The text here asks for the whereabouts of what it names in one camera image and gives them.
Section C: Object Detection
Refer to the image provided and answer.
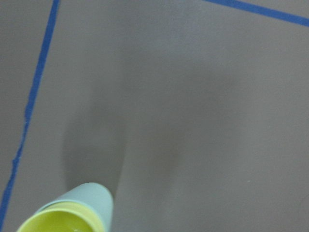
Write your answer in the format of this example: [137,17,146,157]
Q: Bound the yellow plastic cup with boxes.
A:
[17,202,105,232]

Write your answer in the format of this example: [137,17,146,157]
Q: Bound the light green plastic cup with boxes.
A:
[35,183,113,232]

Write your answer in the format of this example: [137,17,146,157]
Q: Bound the long blue tape strip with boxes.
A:
[0,0,60,224]

